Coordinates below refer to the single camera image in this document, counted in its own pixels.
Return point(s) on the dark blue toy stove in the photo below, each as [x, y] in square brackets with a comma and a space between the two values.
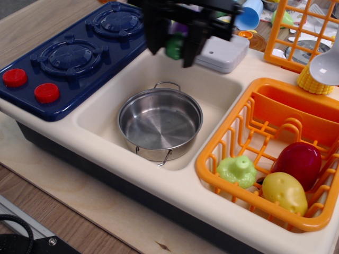
[79, 60]

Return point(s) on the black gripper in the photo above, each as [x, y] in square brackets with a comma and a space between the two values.
[203, 19]

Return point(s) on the red stove knob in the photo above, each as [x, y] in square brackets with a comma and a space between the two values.
[46, 93]
[15, 78]

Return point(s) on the purple toy eggplant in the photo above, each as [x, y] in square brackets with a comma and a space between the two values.
[174, 45]

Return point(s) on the orange plastic grid rack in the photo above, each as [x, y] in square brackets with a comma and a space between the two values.
[293, 46]

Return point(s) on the grey plastic spoon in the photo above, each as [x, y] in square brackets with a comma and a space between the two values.
[324, 67]

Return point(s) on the light green toy lettuce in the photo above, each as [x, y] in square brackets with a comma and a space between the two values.
[239, 170]

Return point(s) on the orange dish rack basket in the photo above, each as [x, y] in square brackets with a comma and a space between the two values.
[268, 117]

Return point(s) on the light blue plastic cup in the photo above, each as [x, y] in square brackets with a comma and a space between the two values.
[249, 18]

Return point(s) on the stainless steel pan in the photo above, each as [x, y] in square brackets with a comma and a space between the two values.
[160, 124]

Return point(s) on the red stove knob left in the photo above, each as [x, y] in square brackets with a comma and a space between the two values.
[15, 78]

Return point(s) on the yellow toy corn cob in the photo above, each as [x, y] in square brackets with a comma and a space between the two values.
[309, 84]

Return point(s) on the beige toy kitchen sink unit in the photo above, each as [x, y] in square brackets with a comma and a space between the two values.
[91, 131]

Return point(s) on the black mount plate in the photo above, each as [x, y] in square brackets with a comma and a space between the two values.
[51, 245]

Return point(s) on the light green toy pear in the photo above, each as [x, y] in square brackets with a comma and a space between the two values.
[287, 19]

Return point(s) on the yellow toy potato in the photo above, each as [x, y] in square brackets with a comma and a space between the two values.
[287, 191]

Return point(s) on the red stove knob right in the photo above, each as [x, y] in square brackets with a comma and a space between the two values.
[46, 93]

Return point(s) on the dark red toy fruit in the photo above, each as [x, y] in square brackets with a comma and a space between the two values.
[300, 160]

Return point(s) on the grey toy faucet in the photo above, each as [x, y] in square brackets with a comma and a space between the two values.
[222, 55]

